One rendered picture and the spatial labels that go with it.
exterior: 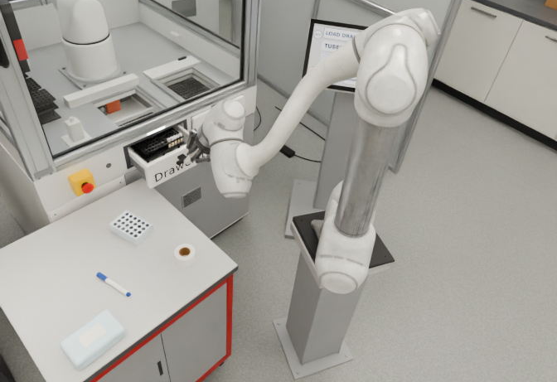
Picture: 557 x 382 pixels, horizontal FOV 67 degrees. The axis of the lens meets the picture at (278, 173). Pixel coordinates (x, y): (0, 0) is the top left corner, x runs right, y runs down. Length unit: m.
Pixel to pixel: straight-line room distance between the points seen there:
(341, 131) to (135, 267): 1.29
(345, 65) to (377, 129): 0.21
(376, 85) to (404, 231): 2.00
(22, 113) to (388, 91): 1.06
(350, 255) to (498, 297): 1.62
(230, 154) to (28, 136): 0.64
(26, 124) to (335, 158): 1.55
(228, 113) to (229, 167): 0.15
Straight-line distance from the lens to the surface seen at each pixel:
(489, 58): 4.03
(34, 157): 1.56
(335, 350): 2.16
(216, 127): 1.26
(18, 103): 1.46
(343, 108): 2.22
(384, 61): 0.86
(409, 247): 2.71
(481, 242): 2.96
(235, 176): 1.20
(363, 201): 1.11
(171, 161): 1.65
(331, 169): 2.46
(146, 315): 1.41
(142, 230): 1.56
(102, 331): 1.36
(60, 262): 1.59
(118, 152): 1.70
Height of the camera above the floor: 1.96
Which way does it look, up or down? 42 degrees down
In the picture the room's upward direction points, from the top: 7 degrees clockwise
